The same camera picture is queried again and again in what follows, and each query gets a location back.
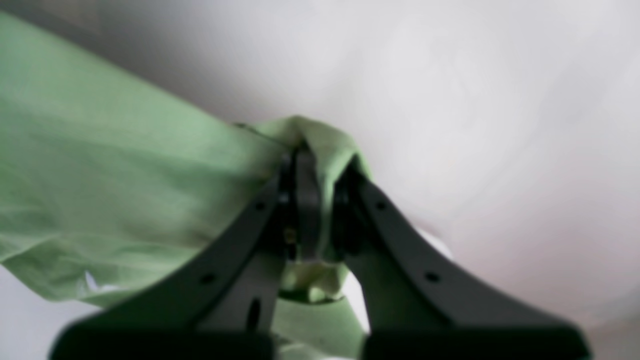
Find green polo shirt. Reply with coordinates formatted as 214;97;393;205
0;12;373;360

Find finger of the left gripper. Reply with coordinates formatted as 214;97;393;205
50;154;296;360
295;147;591;360

